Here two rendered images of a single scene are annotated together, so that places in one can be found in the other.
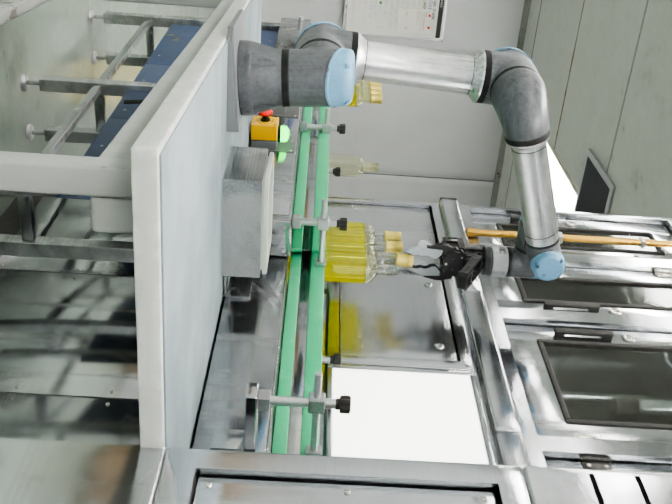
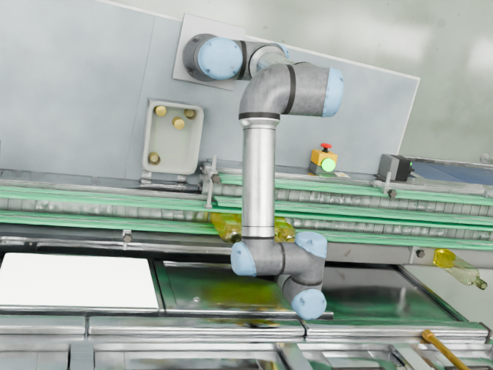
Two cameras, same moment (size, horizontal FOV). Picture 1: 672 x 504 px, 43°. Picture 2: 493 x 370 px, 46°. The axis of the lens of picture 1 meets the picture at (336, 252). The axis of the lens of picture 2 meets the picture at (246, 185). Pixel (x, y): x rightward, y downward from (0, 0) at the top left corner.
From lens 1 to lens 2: 2.23 m
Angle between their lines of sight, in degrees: 70
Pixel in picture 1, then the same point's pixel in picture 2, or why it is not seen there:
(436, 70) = not seen: hidden behind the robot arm
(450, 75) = not seen: hidden behind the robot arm
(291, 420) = (19, 191)
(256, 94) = (185, 58)
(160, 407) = not seen: outside the picture
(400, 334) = (205, 285)
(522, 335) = (263, 360)
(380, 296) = (257, 281)
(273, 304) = (136, 188)
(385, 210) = (428, 302)
